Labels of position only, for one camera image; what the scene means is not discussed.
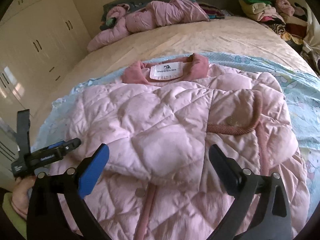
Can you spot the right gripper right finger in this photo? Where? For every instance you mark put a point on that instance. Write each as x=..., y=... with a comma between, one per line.
x=272, y=216

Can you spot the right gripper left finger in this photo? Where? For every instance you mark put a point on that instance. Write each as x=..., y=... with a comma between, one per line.
x=45, y=218

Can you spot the light pink quilted jacket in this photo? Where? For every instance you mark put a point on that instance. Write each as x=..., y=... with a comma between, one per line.
x=158, y=182

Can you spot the pile of folded clothes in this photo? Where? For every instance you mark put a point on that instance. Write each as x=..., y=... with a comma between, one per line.
x=295, y=24

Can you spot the left hand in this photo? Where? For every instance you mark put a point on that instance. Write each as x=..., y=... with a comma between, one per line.
x=20, y=199

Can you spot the beige bed sheet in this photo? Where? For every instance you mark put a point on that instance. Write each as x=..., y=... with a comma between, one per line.
x=235, y=35

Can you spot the cream wardrobe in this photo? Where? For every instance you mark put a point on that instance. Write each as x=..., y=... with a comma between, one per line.
x=41, y=42

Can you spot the dark striped folded garment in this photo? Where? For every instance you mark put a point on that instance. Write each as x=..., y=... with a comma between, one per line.
x=212, y=11

